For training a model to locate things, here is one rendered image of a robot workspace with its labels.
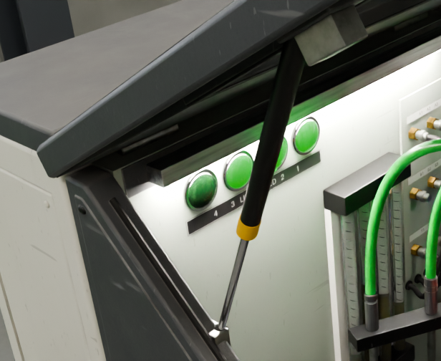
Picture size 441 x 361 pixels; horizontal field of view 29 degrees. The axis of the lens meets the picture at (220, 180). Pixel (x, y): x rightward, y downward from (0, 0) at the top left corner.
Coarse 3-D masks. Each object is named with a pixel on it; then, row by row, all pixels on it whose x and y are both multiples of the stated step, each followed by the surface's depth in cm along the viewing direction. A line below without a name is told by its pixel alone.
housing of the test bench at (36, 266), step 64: (192, 0) 129; (0, 64) 111; (64, 64) 107; (128, 64) 104; (0, 128) 96; (0, 192) 104; (64, 192) 91; (0, 256) 113; (64, 256) 97; (64, 320) 105
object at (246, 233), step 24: (288, 48) 58; (288, 72) 59; (288, 96) 61; (264, 120) 64; (288, 120) 63; (264, 144) 64; (264, 168) 66; (264, 192) 68; (240, 216) 72; (240, 240) 74; (240, 264) 76; (216, 336) 83
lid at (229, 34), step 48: (240, 0) 55; (288, 0) 51; (336, 0) 49; (384, 0) 87; (432, 0) 99; (192, 48) 60; (240, 48) 57; (336, 48) 54; (144, 96) 68; (192, 96) 75; (48, 144) 84; (96, 144) 77; (144, 144) 93
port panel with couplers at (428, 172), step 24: (408, 96) 121; (432, 96) 125; (408, 120) 122; (432, 120) 125; (408, 144) 124; (432, 168) 130; (408, 192) 127; (432, 192) 132; (408, 216) 129; (408, 240) 131; (408, 264) 133
